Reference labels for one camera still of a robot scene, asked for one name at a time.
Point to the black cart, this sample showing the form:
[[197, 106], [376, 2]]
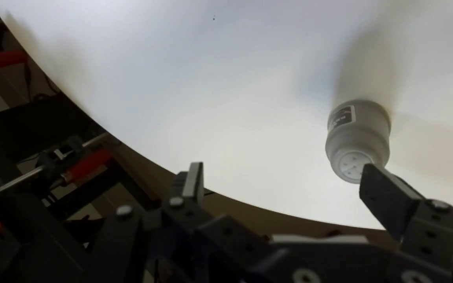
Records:
[[31, 126]]

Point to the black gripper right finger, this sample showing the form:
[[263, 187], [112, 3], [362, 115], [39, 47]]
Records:
[[388, 202]]

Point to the grey salt shaker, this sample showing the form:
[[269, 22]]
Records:
[[357, 136]]

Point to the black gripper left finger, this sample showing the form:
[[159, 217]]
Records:
[[193, 183]]

